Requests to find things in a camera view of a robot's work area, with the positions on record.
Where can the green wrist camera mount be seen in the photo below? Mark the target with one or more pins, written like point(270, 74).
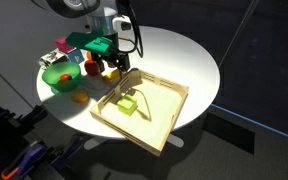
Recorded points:
point(94, 45)

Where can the blue enclosure floor rail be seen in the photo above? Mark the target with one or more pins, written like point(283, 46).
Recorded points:
point(257, 124)

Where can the large yellow-orange plastic fruit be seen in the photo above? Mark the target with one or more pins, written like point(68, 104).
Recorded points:
point(80, 96)

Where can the yellow-green soft block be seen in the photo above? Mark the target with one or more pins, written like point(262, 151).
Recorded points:
point(127, 105)

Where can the light wooden tray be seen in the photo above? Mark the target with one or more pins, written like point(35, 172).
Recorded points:
point(157, 123)

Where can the yellow plastic banana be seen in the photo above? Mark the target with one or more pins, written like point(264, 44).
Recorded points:
point(110, 77)

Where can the black white zebra block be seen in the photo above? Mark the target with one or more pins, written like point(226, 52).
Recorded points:
point(52, 58)

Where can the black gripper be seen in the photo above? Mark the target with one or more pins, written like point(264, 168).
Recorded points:
point(119, 57)

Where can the red plastic tomato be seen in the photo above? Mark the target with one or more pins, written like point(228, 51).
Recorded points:
point(91, 68)

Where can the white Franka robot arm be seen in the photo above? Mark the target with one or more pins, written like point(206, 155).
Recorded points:
point(100, 21)

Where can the dark slanted pole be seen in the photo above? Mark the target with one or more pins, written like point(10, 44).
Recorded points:
point(239, 31)

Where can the pink soft block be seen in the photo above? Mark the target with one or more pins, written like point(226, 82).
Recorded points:
point(63, 44)

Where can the green translucent plastic bowl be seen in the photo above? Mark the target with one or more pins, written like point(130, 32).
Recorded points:
point(59, 86)

